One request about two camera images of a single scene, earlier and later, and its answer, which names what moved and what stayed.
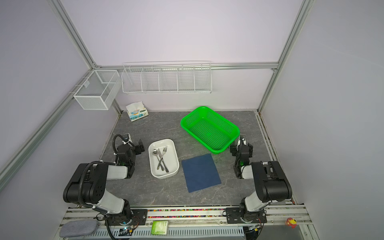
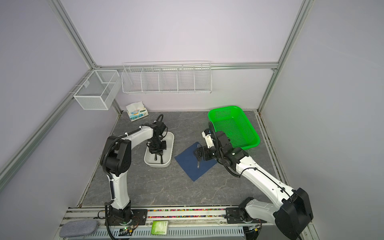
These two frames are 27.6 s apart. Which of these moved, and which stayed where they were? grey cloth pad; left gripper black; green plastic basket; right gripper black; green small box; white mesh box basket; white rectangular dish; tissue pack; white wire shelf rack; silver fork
Moved: silver fork; white rectangular dish; right gripper black; left gripper black; green plastic basket
Stayed: green small box; white mesh box basket; white wire shelf rack; tissue pack; grey cloth pad
